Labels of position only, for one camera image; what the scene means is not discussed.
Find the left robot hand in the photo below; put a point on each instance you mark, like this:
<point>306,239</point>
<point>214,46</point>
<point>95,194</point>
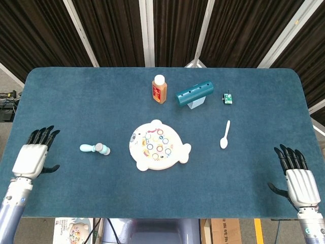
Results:
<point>29,158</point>

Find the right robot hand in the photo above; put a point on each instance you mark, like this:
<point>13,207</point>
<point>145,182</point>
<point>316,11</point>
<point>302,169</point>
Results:
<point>302,186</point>

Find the light blue toy rattle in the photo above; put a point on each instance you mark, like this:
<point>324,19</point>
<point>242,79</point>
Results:
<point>97,148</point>

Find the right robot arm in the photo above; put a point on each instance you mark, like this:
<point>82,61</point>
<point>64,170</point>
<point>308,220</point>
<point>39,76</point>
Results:
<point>313,226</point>

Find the toy box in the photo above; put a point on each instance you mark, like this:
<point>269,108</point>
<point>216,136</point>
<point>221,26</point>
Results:
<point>71,231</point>

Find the white fish-shaped toy board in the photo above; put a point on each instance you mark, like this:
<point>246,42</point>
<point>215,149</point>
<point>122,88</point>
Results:
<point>155,148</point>

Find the blue table mat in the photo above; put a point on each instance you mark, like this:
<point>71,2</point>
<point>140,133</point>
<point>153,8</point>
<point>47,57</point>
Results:
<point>101,106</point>

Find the white plastic spoon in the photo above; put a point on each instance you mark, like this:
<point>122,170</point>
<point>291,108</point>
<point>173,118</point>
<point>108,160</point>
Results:
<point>224,142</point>

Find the brown cardboard box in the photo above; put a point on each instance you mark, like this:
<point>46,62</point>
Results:
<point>223,231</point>

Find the teal half-cylinder holder with holes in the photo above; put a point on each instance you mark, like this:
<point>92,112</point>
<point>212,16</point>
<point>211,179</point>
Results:
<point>194,92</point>

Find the orange juice bottle white cap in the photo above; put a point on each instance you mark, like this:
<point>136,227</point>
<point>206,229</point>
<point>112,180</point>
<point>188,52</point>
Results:
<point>159,92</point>

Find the lavender robot torso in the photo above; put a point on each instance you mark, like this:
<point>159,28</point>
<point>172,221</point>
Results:
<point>157,231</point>

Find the dark brown curtain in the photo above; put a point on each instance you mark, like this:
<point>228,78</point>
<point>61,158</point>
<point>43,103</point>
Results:
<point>114,25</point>

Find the white frame post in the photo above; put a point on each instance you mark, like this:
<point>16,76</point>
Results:
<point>284,35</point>
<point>81,33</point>
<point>11,75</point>
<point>147,33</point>
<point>203,30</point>
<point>317,119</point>

